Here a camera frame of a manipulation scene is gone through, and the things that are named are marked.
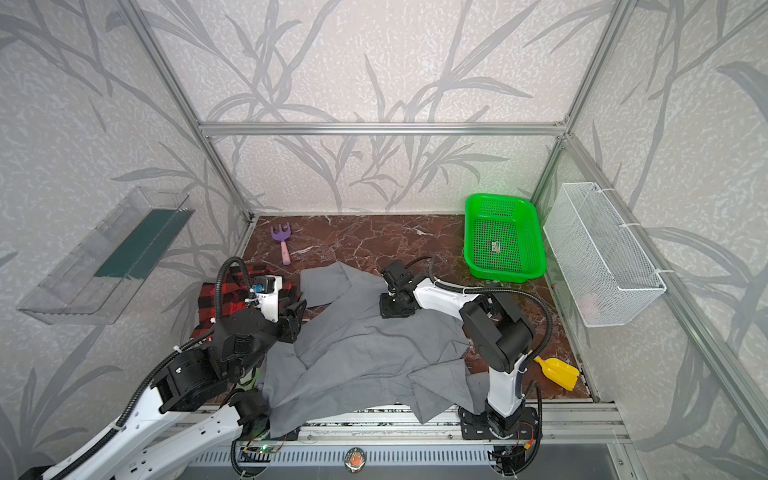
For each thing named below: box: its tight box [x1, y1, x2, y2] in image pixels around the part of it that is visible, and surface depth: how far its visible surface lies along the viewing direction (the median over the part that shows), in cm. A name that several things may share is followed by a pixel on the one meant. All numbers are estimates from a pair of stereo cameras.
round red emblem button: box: [344, 447, 367, 474], surface depth 71 cm
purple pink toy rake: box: [270, 222, 291, 266], surface depth 115 cm
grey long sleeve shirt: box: [261, 261, 489, 437], surface depth 82 cm
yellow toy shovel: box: [534, 356, 581, 391], surface depth 82 cm
